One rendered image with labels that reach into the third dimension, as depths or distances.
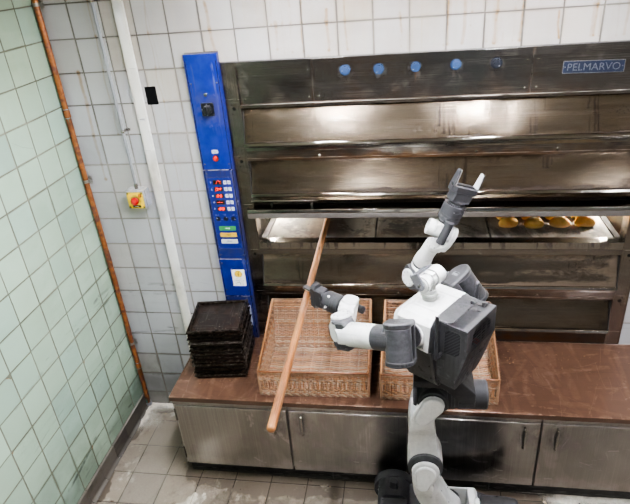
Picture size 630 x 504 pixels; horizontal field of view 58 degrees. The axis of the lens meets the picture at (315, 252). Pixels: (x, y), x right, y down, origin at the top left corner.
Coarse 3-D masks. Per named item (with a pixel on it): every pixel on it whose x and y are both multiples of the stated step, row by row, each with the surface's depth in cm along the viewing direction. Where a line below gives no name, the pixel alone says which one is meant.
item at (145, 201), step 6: (138, 186) 294; (144, 186) 293; (126, 192) 289; (132, 192) 288; (138, 192) 288; (144, 192) 289; (138, 198) 289; (144, 198) 289; (150, 198) 296; (138, 204) 291; (144, 204) 291; (150, 204) 296
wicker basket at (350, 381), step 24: (288, 312) 311; (264, 336) 292; (288, 336) 315; (312, 336) 313; (264, 360) 290; (312, 360) 303; (336, 360) 301; (360, 360) 300; (264, 384) 280; (288, 384) 287; (312, 384) 276; (336, 384) 274; (360, 384) 283
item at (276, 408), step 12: (324, 228) 302; (324, 240) 292; (312, 264) 269; (312, 276) 259; (300, 312) 234; (300, 324) 227; (288, 360) 207; (288, 372) 202; (276, 396) 191; (276, 408) 186; (276, 420) 182
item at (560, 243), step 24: (264, 240) 301; (288, 240) 299; (312, 240) 297; (336, 240) 295; (360, 240) 293; (384, 240) 291; (408, 240) 289; (456, 240) 285; (480, 240) 283; (504, 240) 281; (528, 240) 279; (552, 240) 277; (576, 240) 275; (600, 240) 274
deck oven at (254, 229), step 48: (240, 144) 275; (384, 144) 264; (432, 144) 261; (480, 144) 257; (528, 144) 255; (576, 144) 252; (624, 144) 249; (240, 192) 288; (624, 240) 270; (288, 288) 311; (336, 288) 306; (384, 288) 301; (624, 288) 282; (528, 336) 303; (576, 336) 299
